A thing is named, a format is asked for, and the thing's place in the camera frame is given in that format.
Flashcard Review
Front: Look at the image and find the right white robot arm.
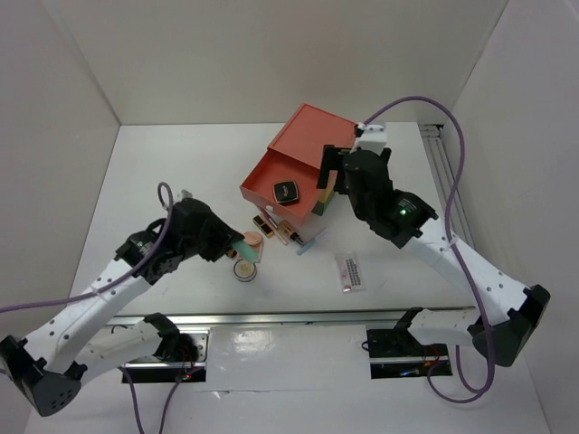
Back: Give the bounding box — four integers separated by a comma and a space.
318, 145, 551, 367

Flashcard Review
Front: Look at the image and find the aluminium rail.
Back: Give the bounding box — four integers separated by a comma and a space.
418, 124, 475, 248
103, 307, 476, 329

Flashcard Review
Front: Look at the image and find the black gold lipstick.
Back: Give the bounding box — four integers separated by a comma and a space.
252, 215, 274, 239

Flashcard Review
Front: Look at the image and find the nail sticker packet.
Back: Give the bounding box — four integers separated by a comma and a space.
334, 252, 366, 294

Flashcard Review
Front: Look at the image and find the red top drawer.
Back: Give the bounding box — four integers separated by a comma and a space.
240, 150, 322, 226

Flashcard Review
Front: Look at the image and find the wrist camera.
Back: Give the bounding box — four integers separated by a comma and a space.
353, 123, 388, 155
178, 189, 195, 203

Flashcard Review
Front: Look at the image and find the aluminium rail right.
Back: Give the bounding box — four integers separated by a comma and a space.
418, 124, 475, 248

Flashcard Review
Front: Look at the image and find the BB cream bottle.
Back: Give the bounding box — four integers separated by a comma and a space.
278, 220, 304, 246

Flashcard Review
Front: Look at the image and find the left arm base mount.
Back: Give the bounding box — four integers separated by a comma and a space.
124, 327, 209, 384

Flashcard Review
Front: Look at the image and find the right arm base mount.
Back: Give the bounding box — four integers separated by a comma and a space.
361, 328, 452, 380

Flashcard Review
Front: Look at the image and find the blue eyebrow razor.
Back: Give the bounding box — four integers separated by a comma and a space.
296, 228, 328, 256

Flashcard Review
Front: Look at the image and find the pink lip liner pencil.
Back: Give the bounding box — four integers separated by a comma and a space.
261, 212, 278, 229

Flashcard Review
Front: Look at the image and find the green white tube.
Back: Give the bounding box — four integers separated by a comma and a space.
232, 240, 259, 263

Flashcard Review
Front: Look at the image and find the black square compact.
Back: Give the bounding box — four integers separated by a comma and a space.
272, 180, 299, 205

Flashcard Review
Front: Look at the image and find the pink eyeshadow palette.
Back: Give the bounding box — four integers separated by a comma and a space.
243, 231, 263, 263

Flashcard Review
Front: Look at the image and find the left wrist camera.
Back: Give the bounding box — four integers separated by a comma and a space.
178, 189, 195, 203

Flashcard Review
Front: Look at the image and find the three-drawer organizer box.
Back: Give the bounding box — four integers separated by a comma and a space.
267, 104, 355, 226

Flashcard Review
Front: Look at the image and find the aluminium rail front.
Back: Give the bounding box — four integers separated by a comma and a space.
103, 307, 476, 329

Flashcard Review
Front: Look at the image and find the round powder jar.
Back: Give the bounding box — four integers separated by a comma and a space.
233, 259, 258, 282

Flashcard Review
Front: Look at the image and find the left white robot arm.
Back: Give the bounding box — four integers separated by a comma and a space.
1, 198, 244, 417

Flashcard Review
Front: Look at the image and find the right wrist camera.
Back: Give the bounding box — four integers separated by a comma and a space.
353, 123, 388, 155

